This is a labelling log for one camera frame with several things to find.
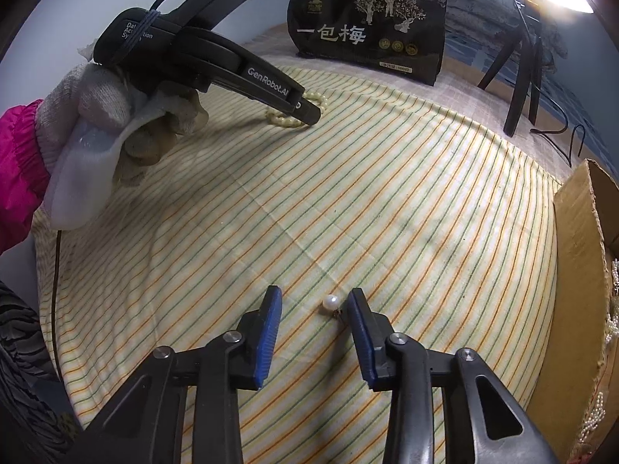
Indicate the dark striped garment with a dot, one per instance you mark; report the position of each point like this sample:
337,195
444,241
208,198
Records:
24,348

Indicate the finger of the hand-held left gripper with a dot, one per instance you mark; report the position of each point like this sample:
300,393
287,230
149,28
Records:
304,109

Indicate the pearl earring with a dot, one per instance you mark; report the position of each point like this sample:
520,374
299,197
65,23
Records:
330,302

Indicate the small white bead strand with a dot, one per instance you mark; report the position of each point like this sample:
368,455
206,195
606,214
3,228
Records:
591,420

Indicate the beige checked bed sheet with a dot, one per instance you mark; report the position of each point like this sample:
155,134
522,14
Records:
464,106

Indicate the black printed snack bag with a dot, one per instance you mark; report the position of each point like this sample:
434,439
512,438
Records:
367,53

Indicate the person's left forearm pink sleeve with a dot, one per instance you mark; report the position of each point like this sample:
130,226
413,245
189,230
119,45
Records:
19,169

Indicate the yellow striped cloth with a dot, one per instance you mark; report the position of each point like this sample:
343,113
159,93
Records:
387,203

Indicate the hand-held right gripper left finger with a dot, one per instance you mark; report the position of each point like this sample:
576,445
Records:
271,333

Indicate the black tripod stand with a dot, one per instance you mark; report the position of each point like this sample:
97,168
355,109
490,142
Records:
520,96

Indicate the white translucent plastic sheet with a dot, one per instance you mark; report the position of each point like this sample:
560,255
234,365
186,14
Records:
82,179

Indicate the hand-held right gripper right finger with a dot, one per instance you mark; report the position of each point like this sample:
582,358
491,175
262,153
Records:
360,338

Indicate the black light tripod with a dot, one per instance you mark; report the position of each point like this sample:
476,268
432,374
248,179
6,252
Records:
483,34

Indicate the person's left hand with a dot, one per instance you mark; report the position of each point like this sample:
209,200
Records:
96,101

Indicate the cardboard box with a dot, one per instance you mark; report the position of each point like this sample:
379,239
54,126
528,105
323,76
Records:
580,251

